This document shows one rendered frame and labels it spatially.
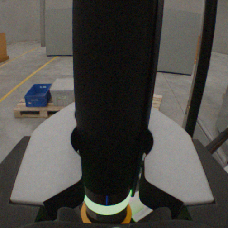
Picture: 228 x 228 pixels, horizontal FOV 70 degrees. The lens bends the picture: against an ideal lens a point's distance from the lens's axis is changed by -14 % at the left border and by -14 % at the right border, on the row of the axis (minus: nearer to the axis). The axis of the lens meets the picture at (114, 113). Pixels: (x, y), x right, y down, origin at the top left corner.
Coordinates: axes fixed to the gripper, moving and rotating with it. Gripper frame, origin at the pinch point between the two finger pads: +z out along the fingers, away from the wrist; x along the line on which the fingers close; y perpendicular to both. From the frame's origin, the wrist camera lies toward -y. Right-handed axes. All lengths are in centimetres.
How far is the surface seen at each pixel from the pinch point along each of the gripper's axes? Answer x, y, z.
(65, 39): -165, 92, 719
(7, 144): -147, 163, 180
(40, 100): -114, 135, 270
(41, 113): -112, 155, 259
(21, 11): -619, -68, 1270
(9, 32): -732, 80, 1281
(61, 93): -76, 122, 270
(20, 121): -150, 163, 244
